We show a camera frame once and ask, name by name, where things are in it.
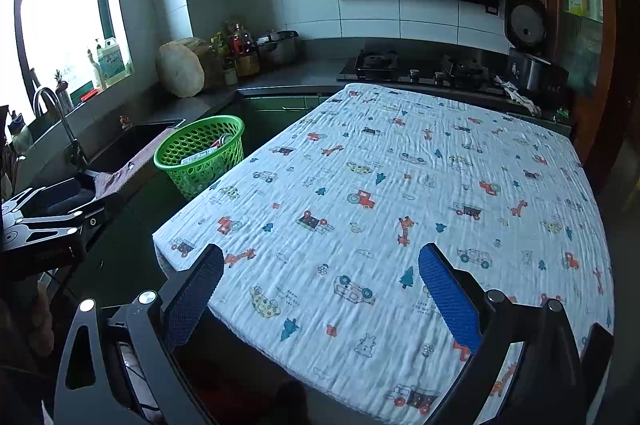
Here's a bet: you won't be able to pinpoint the large cooking oil bottle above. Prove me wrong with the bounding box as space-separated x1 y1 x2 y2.
231 24 261 77

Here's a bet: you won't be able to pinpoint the black rice cooker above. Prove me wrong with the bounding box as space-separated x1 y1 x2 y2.
504 0 570 106

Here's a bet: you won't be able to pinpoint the wooden glass door cabinet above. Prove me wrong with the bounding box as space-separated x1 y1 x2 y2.
525 0 621 191

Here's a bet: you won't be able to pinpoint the steel pot with lid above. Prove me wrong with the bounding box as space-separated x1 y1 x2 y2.
256 30 301 66

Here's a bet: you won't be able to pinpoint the white squeeze bottle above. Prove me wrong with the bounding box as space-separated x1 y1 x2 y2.
86 48 106 92

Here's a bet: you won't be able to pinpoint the black gas stove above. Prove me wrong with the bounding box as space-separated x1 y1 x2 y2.
337 49 506 95

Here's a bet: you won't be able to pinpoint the green plastic basket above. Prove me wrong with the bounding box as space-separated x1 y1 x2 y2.
153 115 246 201

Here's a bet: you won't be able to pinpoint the kitchen sink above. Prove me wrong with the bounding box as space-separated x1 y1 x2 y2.
85 119 186 176

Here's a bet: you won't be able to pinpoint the green label detergent bottle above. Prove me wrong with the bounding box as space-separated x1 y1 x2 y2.
96 36 126 87

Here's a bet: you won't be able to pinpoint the printed tablecloth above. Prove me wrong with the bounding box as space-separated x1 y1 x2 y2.
152 82 616 425

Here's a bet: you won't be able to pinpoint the steel faucet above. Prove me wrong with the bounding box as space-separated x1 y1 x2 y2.
32 86 88 166

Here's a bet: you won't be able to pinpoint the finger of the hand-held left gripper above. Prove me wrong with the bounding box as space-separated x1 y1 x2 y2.
0 175 108 218
0 200 108 256

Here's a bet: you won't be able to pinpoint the green kitchen cabinets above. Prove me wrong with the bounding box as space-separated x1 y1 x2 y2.
240 91 331 156

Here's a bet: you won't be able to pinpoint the white rag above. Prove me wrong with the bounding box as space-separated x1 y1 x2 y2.
492 75 543 117

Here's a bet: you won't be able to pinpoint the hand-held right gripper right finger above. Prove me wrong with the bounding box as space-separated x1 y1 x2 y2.
417 242 615 425

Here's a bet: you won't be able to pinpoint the brown towel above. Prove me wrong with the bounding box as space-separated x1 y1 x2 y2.
92 128 176 206

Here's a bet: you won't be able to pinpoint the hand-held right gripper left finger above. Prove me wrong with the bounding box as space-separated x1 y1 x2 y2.
52 243 225 425

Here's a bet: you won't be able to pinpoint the person's left hand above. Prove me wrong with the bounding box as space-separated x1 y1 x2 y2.
27 277 55 356

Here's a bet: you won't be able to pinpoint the round wooden chopping block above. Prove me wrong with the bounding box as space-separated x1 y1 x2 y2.
156 37 221 98

